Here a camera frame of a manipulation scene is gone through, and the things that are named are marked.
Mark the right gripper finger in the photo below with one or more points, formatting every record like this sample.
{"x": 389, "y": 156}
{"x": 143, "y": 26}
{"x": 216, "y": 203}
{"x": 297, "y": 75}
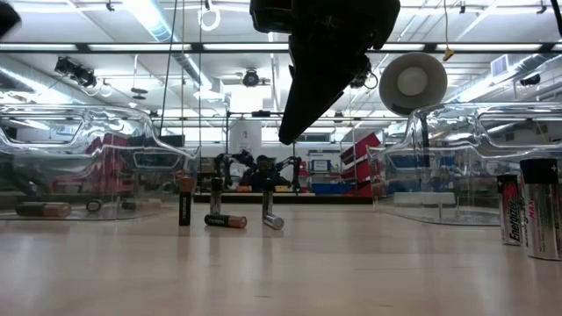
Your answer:
{"x": 316, "y": 79}

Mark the screws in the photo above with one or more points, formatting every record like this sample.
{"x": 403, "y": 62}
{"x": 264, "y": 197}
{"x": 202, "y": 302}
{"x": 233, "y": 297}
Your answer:
{"x": 267, "y": 204}
{"x": 509, "y": 210}

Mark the thick Energizer MAX battery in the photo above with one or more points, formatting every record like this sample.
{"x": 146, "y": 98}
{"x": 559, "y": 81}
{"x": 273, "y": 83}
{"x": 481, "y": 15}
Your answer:
{"x": 542, "y": 210}

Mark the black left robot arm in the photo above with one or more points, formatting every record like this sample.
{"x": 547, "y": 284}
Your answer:
{"x": 9, "y": 19}

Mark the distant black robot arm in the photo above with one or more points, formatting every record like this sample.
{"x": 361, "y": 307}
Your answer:
{"x": 230, "y": 167}
{"x": 292, "y": 169}

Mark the distant monitor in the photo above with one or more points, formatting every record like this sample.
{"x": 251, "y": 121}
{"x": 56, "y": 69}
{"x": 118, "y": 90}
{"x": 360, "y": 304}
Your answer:
{"x": 320, "y": 165}

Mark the red shelf bins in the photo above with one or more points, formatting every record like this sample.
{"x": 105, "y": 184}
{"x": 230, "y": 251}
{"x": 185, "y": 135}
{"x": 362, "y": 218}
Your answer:
{"x": 360, "y": 153}

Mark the white column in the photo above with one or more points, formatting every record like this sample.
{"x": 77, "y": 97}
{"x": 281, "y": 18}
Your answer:
{"x": 246, "y": 140}

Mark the white desk lamp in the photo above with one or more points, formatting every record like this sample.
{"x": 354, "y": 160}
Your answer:
{"x": 412, "y": 81}

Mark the person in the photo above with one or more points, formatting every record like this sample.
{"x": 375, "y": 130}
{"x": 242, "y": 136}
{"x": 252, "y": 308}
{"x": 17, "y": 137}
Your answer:
{"x": 263, "y": 169}

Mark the blue bins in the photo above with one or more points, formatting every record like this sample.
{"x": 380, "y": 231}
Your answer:
{"x": 327, "y": 188}

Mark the distant black table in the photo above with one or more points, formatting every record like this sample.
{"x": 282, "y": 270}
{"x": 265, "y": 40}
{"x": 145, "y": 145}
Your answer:
{"x": 281, "y": 198}

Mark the clear plastic tray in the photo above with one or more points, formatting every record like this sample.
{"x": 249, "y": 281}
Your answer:
{"x": 131, "y": 116}
{"x": 439, "y": 127}

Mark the red cabinet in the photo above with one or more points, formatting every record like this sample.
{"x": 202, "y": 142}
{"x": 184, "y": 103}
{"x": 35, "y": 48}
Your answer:
{"x": 105, "y": 171}

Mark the black overhead beam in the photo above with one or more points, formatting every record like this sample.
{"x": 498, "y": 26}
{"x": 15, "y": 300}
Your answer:
{"x": 83, "y": 47}

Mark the black ceiling camera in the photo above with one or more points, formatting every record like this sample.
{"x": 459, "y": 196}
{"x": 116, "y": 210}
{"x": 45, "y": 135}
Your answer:
{"x": 250, "y": 78}
{"x": 365, "y": 80}
{"x": 74, "y": 72}

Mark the distant black gantry frame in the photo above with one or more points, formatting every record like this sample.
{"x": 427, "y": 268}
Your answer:
{"x": 227, "y": 145}

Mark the silver ventilation duct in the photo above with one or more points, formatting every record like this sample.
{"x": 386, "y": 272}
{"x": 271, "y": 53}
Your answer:
{"x": 162, "y": 30}

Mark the white wall vent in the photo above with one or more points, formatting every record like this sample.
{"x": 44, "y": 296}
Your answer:
{"x": 500, "y": 66}

